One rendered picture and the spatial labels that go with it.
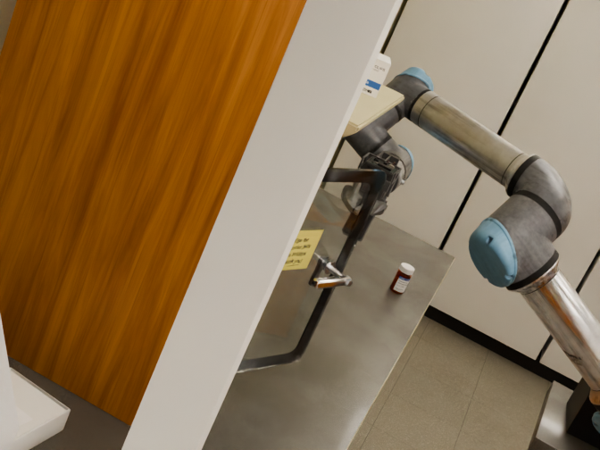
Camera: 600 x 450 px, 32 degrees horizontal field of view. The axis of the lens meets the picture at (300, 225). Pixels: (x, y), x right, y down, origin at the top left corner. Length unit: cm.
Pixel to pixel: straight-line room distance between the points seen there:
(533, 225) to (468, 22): 271
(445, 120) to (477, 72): 250
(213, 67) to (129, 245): 30
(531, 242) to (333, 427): 49
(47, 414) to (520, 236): 89
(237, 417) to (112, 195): 47
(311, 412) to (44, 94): 74
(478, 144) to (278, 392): 62
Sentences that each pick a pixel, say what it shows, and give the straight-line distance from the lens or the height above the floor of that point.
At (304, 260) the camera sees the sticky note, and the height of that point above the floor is 122.
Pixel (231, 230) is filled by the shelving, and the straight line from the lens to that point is 61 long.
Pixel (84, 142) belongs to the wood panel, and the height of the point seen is 133.
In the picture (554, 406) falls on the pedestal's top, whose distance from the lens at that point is 238.
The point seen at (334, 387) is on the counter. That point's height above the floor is 94.
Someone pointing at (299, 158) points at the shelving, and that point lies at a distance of 58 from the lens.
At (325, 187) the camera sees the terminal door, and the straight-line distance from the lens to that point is 165.
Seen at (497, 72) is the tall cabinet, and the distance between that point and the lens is 458.
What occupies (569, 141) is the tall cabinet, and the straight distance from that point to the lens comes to 459.
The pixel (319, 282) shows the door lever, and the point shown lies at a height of 121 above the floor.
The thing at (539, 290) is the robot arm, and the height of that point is 127.
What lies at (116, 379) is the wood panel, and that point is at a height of 100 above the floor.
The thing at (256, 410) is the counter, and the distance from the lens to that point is 182.
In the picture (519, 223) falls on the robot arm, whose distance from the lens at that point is 192.
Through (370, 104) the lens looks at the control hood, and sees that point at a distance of 162.
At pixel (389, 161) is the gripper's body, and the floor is 134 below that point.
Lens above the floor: 188
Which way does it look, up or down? 21 degrees down
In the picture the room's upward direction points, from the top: 24 degrees clockwise
